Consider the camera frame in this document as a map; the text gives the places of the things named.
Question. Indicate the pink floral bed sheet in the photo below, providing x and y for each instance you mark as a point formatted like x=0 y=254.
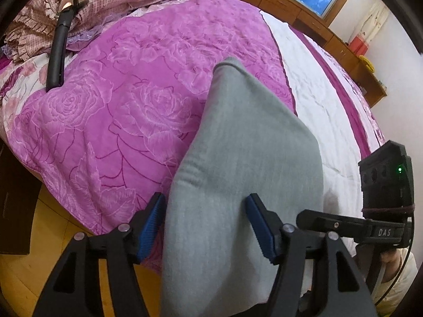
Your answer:
x=19 y=82

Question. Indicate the red container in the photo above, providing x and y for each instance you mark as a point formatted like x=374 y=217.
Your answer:
x=359 y=44

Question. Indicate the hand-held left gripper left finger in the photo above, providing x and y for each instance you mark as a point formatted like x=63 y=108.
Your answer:
x=152 y=226

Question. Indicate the white quilted sheet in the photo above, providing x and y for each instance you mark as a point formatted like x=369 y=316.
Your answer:
x=324 y=122

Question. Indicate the person's right forearm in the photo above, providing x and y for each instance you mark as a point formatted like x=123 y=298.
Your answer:
x=396 y=295

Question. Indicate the purple floral blanket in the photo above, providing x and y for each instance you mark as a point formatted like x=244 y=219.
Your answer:
x=125 y=105

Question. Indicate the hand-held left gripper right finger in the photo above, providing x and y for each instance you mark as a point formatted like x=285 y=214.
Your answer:
x=261 y=231

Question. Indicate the person's right hand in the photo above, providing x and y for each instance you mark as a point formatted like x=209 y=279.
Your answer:
x=395 y=262

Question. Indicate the long wooden cabinet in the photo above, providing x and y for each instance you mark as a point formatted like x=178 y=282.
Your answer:
x=324 y=33

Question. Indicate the grey pants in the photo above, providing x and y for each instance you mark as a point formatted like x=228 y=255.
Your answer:
x=238 y=171

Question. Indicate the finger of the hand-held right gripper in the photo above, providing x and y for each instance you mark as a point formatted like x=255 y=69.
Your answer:
x=330 y=221

